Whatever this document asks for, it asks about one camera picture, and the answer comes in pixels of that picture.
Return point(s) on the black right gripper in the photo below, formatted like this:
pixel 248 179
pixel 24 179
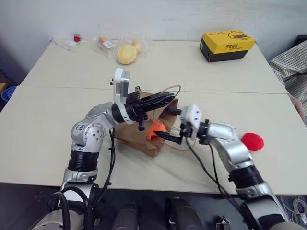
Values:
pixel 187 130

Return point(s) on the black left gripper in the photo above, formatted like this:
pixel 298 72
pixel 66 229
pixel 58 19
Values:
pixel 133 107

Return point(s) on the orange plush toy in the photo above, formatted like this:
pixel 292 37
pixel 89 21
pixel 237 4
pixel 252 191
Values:
pixel 156 127

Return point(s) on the brown paper bag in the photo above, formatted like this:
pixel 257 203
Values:
pixel 134 136

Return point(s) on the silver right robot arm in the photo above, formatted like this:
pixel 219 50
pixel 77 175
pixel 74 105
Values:
pixel 239 153

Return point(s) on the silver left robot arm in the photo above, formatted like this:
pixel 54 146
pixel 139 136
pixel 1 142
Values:
pixel 84 136

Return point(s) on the yellow round plush toy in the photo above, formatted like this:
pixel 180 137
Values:
pixel 127 54

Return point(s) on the clear bag with orange toy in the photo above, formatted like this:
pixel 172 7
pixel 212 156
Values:
pixel 105 43

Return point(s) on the red plush toy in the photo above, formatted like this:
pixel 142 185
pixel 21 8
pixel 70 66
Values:
pixel 252 141

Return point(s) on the person's bare hand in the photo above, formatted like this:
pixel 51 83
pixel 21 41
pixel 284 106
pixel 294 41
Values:
pixel 299 107

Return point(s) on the small orange round toy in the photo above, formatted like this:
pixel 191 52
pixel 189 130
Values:
pixel 137 45

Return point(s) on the yellow black duck box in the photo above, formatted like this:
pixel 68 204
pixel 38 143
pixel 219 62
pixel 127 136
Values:
pixel 227 44

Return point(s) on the dark rounded shape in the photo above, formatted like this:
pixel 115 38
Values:
pixel 183 214
pixel 127 216

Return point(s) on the small red strawberry toy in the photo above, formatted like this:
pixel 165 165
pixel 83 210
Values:
pixel 76 37

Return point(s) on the small white packet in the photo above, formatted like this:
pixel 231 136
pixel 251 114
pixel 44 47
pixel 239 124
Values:
pixel 72 43

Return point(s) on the clear plastic wrapper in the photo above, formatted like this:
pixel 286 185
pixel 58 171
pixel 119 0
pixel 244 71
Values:
pixel 60 44

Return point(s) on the striped shirt sleeve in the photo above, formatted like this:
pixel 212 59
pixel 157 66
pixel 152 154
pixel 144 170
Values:
pixel 290 64

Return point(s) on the blue bucket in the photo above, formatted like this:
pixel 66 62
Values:
pixel 8 94

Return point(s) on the black object behind table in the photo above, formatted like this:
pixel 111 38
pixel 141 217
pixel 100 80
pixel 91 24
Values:
pixel 299 43

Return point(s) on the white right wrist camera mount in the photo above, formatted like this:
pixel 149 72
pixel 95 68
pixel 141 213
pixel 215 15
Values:
pixel 193 115

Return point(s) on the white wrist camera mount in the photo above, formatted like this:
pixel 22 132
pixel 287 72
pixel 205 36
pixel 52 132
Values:
pixel 193 115
pixel 121 82

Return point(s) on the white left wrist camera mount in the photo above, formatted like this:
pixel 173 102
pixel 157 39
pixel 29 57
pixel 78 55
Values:
pixel 121 82

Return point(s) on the small metal bracket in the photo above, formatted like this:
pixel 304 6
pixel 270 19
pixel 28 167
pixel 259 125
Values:
pixel 223 224

